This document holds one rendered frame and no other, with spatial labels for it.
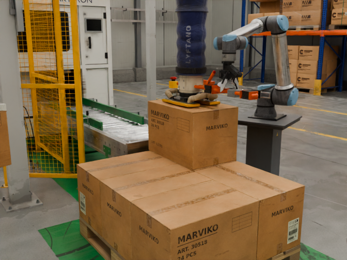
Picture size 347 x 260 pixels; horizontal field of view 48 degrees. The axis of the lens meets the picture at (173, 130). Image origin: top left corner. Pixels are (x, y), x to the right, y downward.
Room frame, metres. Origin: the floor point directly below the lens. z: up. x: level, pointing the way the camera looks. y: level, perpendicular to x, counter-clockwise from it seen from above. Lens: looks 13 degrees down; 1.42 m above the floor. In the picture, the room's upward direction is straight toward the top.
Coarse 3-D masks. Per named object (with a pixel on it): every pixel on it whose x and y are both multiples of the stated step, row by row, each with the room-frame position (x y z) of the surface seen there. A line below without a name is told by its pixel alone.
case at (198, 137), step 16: (160, 112) 2.87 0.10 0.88; (176, 112) 2.70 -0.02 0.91; (192, 112) 2.54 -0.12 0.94; (208, 112) 2.60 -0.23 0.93; (224, 112) 2.68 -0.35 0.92; (160, 128) 2.88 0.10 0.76; (176, 128) 2.70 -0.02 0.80; (192, 128) 2.54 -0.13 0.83; (208, 128) 2.60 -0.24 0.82; (224, 128) 2.68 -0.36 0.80; (160, 144) 2.88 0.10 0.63; (176, 144) 2.70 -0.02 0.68; (192, 144) 2.53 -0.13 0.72; (208, 144) 2.60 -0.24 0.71; (224, 144) 2.68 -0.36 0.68; (176, 160) 2.69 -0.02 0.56; (192, 160) 2.53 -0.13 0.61; (208, 160) 2.60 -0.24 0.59; (224, 160) 2.68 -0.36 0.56
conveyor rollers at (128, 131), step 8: (96, 112) 4.62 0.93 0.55; (104, 112) 4.67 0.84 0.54; (104, 120) 4.19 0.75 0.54; (112, 120) 4.16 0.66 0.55; (120, 120) 4.20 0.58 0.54; (128, 120) 4.16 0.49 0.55; (104, 128) 3.80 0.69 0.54; (112, 128) 3.76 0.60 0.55; (120, 128) 3.80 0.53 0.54; (128, 128) 3.76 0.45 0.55; (136, 128) 3.80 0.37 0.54; (144, 128) 3.76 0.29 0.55; (120, 136) 3.49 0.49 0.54; (128, 136) 3.45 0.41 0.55; (136, 136) 3.49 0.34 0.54; (144, 136) 3.45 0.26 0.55
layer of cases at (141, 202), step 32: (96, 160) 2.75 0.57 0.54; (128, 160) 2.75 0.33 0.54; (160, 160) 2.75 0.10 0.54; (96, 192) 2.39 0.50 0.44; (128, 192) 2.14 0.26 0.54; (160, 192) 2.14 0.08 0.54; (192, 192) 2.14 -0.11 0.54; (224, 192) 2.14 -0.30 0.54; (256, 192) 2.14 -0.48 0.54; (288, 192) 2.16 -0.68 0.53; (96, 224) 2.41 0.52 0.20; (128, 224) 2.04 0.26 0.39; (160, 224) 1.76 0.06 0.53; (192, 224) 1.76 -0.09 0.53; (224, 224) 1.88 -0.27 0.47; (256, 224) 2.02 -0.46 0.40; (288, 224) 2.18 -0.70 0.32; (128, 256) 2.04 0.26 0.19; (160, 256) 1.76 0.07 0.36; (192, 256) 1.76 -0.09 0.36; (224, 256) 1.88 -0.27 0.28; (256, 256) 2.03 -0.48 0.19
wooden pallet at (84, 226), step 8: (80, 216) 2.66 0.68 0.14; (80, 224) 2.66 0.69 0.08; (88, 224) 2.53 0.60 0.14; (80, 232) 2.67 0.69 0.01; (88, 232) 2.56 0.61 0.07; (96, 232) 2.42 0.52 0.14; (88, 240) 2.54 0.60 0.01; (96, 240) 2.52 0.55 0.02; (104, 240) 2.31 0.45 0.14; (96, 248) 2.43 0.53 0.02; (104, 248) 2.42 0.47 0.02; (112, 248) 2.21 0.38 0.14; (296, 248) 2.23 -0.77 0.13; (104, 256) 2.32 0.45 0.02; (112, 256) 2.22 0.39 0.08; (120, 256) 2.12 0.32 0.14; (280, 256) 2.14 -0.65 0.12; (288, 256) 2.20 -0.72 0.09; (296, 256) 2.23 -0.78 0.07
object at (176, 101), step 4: (164, 100) 2.92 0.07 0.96; (168, 100) 2.88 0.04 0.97; (172, 100) 2.85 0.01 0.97; (176, 100) 2.84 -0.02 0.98; (180, 100) 2.84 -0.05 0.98; (184, 100) 2.77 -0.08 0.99; (176, 104) 2.79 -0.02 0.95; (180, 104) 2.75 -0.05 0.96; (184, 104) 2.71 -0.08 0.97; (188, 104) 2.69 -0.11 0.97; (192, 104) 2.69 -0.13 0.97; (196, 104) 2.71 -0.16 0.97
